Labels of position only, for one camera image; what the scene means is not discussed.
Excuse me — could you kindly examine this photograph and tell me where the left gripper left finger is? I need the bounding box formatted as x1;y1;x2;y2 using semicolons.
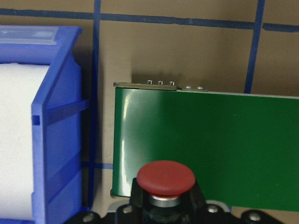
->
129;178;145;208

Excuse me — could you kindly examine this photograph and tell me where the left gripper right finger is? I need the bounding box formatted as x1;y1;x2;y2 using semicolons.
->
188;181;206;207

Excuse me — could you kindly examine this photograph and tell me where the red push button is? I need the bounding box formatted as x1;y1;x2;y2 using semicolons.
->
136;160;196;208

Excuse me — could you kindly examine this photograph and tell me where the blue bin with buttons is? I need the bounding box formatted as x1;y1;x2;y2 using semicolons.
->
0;25;89;224

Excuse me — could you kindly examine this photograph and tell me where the green conveyor belt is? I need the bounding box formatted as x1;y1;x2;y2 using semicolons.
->
112;87;299;211

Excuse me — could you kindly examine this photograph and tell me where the white foam pad source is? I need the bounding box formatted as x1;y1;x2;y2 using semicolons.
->
0;63;49;220

